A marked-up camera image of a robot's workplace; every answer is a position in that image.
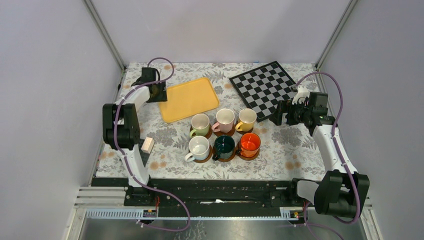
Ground pink mug back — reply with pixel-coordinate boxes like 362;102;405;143
189;113;210;138

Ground aluminium frame rail left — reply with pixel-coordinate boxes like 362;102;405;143
82;0;127;72

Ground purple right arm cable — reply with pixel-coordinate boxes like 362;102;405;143
293;71;362;240

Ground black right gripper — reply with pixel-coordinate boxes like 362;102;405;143
268;98;312;126

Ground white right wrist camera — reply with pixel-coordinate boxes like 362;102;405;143
292;85;310;105

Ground pink mug front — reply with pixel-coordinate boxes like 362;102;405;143
211;108;235;133

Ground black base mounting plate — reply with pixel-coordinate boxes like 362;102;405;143
91;177;306;218

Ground orange cup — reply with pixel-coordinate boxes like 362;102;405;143
236;133;261;157

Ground dark walnut wooden coaster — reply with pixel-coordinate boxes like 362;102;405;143
236;127;254;135

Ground aluminium frame rail right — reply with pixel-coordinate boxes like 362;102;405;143
314;0;359;70

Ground pink mug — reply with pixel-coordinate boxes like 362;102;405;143
211;108;235;133
189;113;210;138

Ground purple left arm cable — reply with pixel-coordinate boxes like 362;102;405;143
113;57;192;233

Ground dark green mug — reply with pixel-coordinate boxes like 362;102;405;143
213;135;236;159

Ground aluminium frame rail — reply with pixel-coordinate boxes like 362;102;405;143
82;0;127;72
314;0;359;70

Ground beige building block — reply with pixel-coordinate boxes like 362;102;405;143
140;137;155;154

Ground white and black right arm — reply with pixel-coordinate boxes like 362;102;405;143
269;92;370;224

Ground grey building block baseplate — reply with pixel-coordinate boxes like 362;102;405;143
140;151;150;167

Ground white mug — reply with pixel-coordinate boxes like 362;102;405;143
184;136;210;162

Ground yellow plastic tray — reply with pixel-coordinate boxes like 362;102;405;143
158;77;220;123

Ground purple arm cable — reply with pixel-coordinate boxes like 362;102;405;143
113;57;192;233
293;71;362;240

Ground black and white chessboard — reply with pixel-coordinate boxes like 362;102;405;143
229;61;296;122

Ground brown coaster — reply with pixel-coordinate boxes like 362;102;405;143
212;147;237;163
214;128;236;137
189;125;213;139
236;151;260;161
194;145;213;164

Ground cream yellow mug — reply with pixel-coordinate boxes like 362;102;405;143
235;108;257;132

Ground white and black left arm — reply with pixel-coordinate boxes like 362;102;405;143
102;67;166;206

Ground floral patterned tablecloth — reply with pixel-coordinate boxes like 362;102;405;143
95;62;332;181

